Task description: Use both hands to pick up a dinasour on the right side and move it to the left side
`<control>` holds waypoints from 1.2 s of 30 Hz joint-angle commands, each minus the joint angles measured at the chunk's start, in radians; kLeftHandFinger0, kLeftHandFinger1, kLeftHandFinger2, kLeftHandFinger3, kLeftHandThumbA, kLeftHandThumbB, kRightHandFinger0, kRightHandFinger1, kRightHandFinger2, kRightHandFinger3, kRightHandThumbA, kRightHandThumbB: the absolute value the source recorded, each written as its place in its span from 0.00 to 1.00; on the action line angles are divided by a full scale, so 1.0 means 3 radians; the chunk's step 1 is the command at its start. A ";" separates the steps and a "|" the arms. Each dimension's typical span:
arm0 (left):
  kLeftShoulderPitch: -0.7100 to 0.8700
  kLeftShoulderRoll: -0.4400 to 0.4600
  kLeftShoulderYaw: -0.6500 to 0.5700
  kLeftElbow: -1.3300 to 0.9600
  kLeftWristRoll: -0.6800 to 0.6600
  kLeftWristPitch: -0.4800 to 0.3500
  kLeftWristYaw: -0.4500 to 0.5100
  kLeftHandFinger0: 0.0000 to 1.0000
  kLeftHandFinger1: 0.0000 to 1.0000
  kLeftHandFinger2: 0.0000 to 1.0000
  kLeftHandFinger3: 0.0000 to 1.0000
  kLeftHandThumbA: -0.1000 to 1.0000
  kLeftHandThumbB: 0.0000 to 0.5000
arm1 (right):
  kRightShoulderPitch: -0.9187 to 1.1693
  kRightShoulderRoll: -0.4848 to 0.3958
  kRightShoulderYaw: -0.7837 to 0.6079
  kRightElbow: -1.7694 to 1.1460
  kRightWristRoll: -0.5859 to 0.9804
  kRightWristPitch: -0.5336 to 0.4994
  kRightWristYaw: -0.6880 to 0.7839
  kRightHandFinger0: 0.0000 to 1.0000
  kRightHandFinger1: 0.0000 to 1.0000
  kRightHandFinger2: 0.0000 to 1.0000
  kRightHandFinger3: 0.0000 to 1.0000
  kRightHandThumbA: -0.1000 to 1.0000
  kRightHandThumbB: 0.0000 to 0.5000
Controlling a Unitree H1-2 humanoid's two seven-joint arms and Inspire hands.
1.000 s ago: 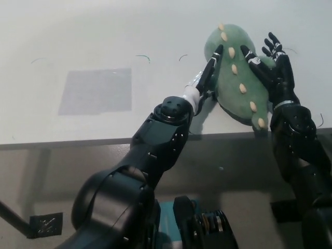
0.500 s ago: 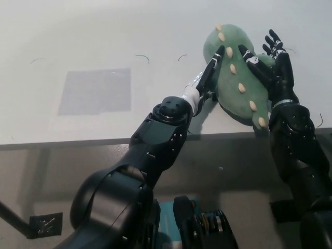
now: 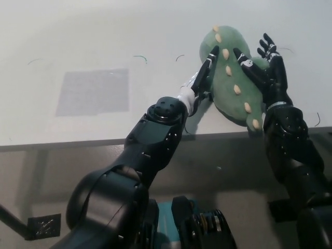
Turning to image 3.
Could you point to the robot left white black hand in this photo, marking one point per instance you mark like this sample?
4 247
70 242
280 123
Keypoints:
199 77

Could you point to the robot right black hand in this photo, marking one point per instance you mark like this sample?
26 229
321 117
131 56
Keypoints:
276 83

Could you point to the green plush dinosaur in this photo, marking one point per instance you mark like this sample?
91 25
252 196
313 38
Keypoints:
230 96

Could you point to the grey tape square patch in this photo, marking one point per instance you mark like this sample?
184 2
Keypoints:
93 90

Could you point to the black table leg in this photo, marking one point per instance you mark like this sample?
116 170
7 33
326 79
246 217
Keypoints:
13 218

